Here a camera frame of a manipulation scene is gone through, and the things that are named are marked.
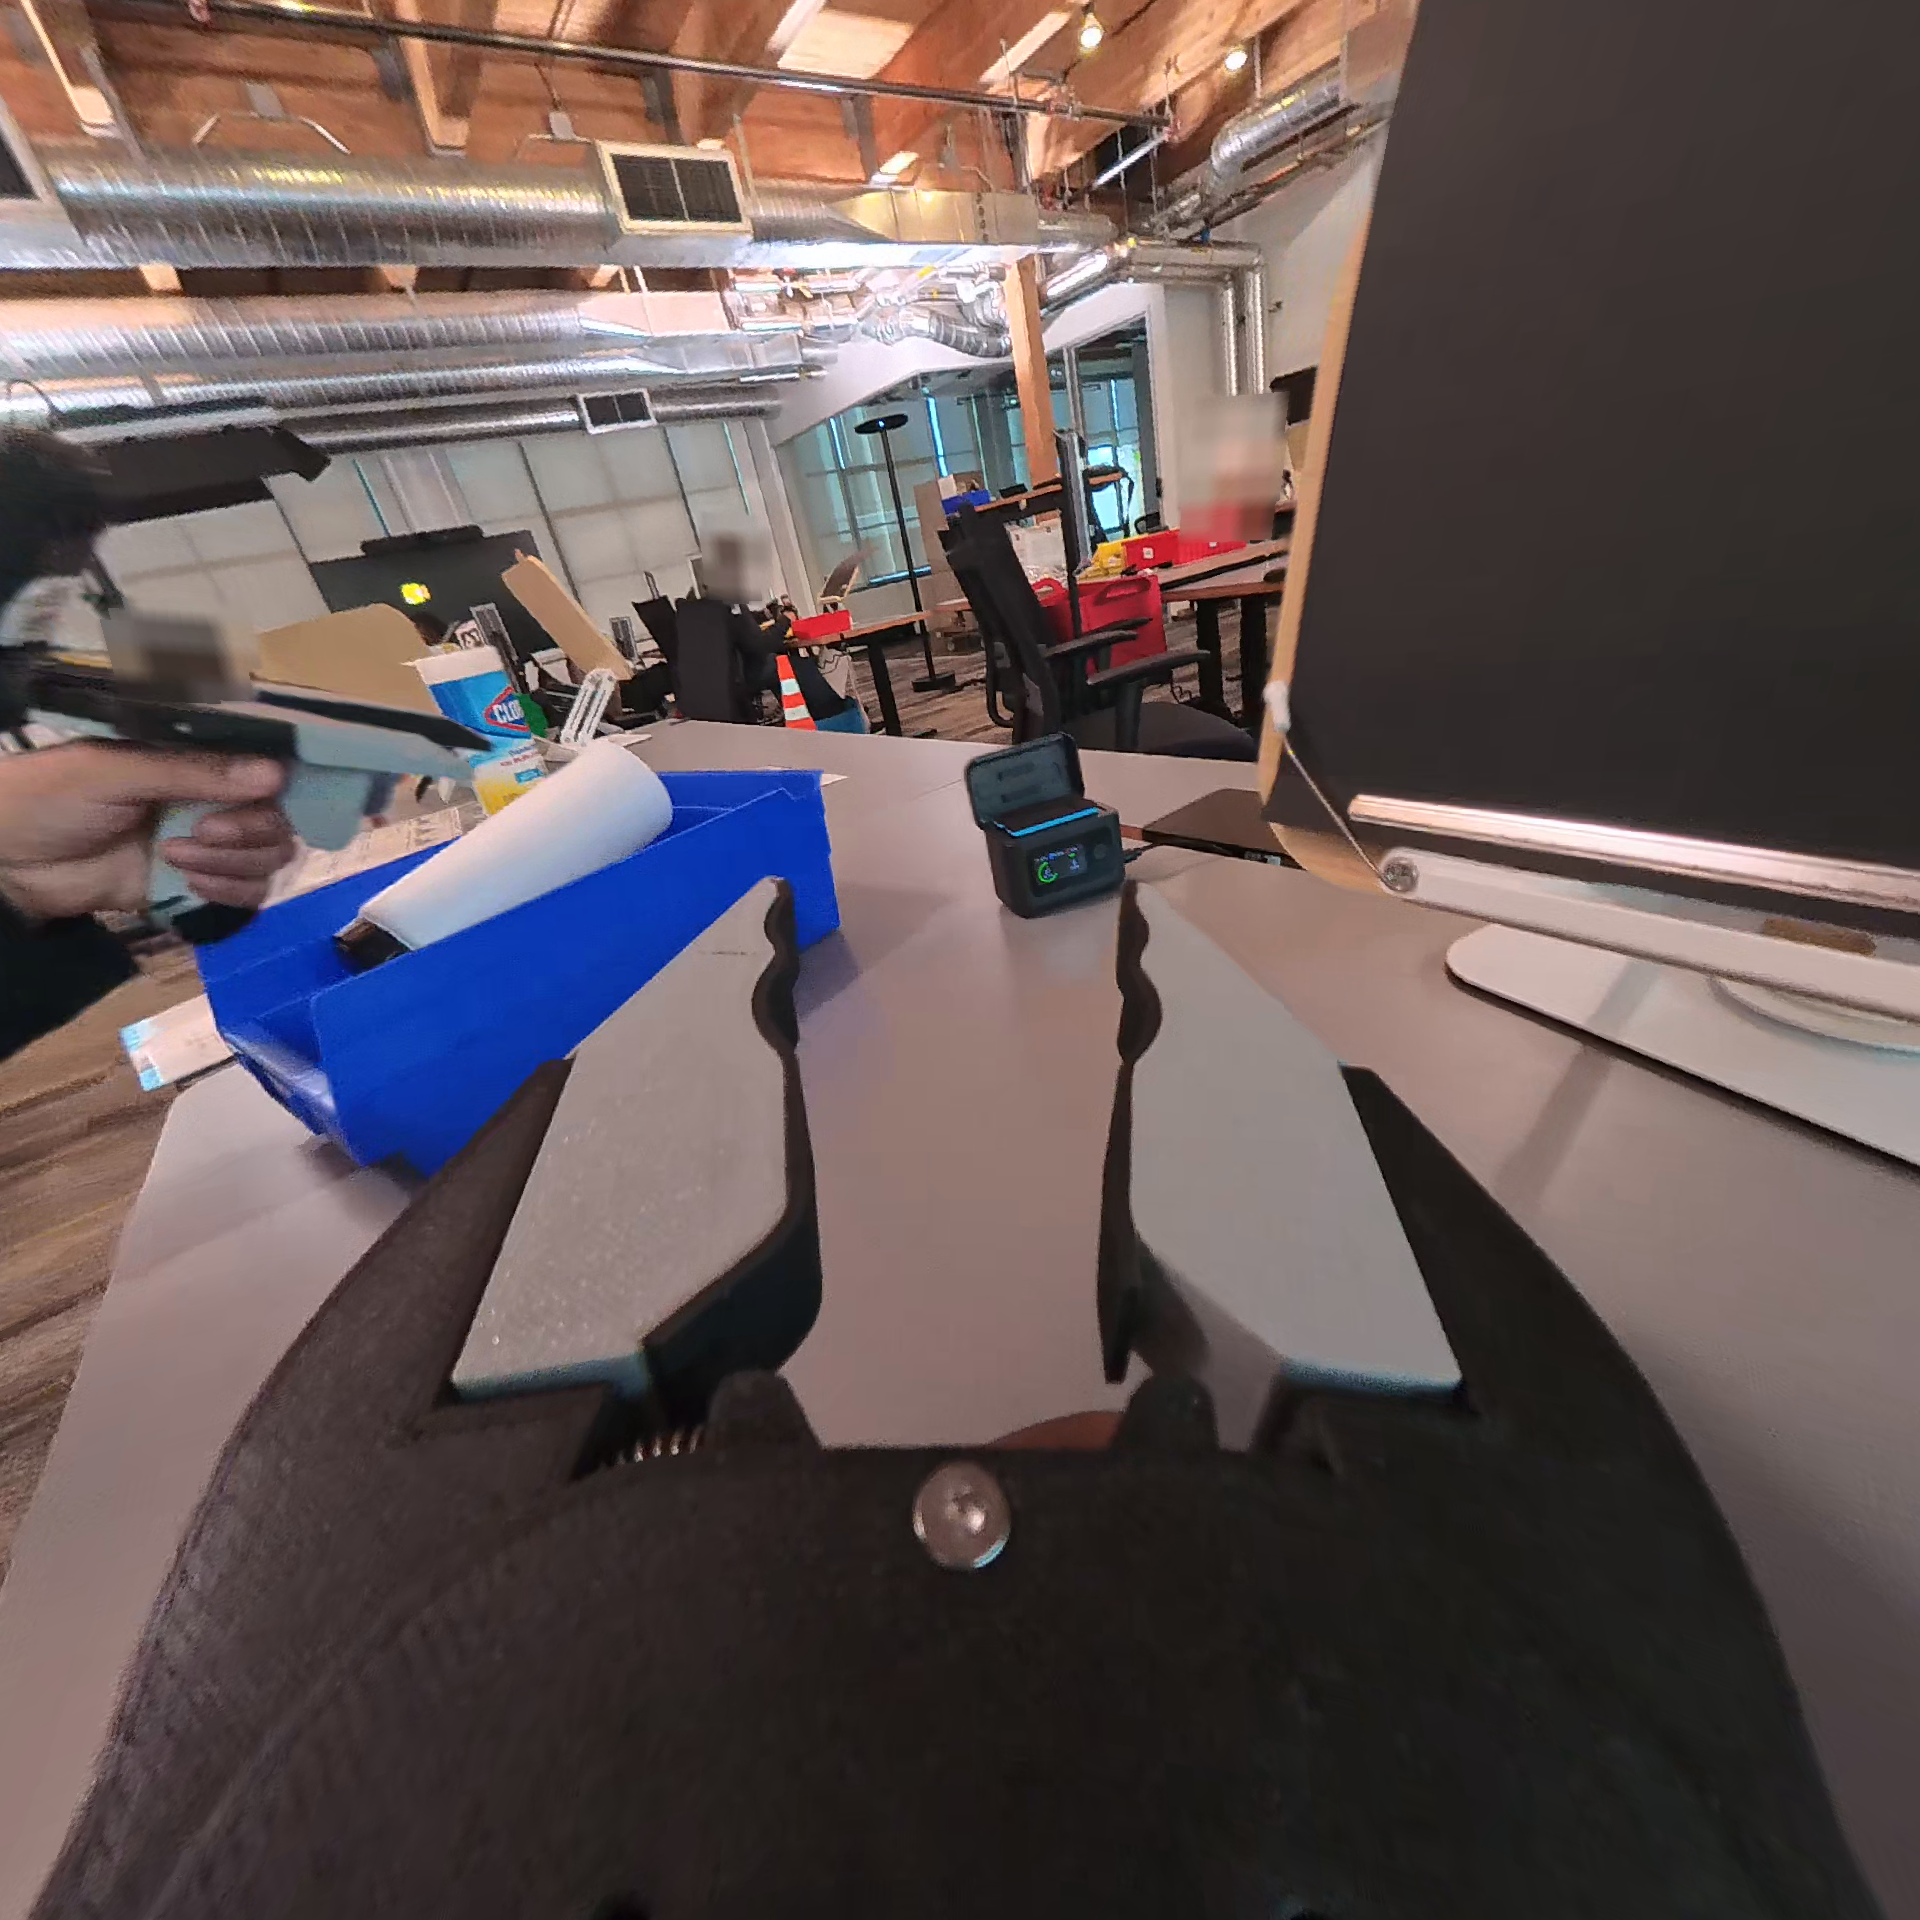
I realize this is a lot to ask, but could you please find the person's left hand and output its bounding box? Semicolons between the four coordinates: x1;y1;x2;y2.
0;743;302;922

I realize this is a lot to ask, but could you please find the black floor lamp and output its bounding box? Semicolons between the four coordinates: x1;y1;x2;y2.
855;412;961;694

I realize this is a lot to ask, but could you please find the ceiling vent grille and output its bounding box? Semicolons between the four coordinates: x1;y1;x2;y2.
593;138;752;235

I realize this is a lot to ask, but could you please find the black softbox light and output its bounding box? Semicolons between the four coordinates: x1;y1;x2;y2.
89;427;334;524

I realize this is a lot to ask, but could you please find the red plastic tote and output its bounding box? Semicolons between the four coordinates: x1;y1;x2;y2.
1036;573;1165;676

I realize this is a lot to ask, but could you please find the black wall screen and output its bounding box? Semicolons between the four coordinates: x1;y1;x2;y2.
310;527;543;617

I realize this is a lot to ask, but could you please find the black flat device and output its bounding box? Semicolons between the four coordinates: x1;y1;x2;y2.
1143;787;1301;870

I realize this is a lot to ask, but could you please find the disinfectant wipes canister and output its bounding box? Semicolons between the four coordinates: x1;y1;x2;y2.
412;646;551;815

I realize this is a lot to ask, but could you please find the silver air duct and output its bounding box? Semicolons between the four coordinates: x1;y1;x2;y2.
0;141;1119;275
0;293;841;396

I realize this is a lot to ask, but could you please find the wooden support post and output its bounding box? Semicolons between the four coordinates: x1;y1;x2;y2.
1000;255;1061;492

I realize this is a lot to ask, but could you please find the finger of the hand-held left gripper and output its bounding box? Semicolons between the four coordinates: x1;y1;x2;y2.
224;681;496;788

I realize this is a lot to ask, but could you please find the thin steel tether wire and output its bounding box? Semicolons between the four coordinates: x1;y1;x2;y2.
1263;681;1421;897

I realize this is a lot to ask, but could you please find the black board on white stand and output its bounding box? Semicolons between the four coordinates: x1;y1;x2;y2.
1256;0;1920;1167

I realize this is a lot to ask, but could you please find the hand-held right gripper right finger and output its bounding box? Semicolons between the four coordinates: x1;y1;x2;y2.
1094;882;1464;1454

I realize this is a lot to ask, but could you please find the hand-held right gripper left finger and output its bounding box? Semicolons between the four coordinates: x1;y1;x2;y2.
450;878;828;1396

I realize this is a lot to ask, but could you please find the black battery charging case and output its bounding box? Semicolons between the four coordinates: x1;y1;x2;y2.
961;731;1124;922

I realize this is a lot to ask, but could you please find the blue plastic bin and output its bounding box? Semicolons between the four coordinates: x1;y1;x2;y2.
193;769;841;1174

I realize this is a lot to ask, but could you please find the black office chair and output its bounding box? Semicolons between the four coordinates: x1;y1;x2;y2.
943;510;1256;761

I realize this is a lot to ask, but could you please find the wood-edged office desk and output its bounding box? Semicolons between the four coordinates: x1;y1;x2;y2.
1160;543;1290;753
790;607;943;740

